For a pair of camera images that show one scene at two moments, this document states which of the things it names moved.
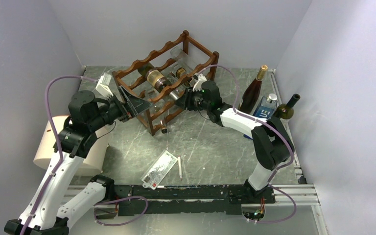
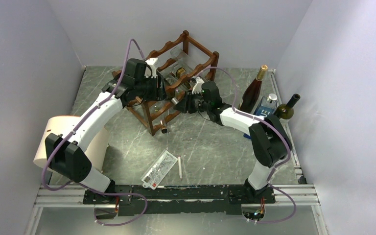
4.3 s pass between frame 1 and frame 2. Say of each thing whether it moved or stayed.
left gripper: moved
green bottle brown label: moved
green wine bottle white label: stayed
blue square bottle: stayed
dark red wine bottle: stayed
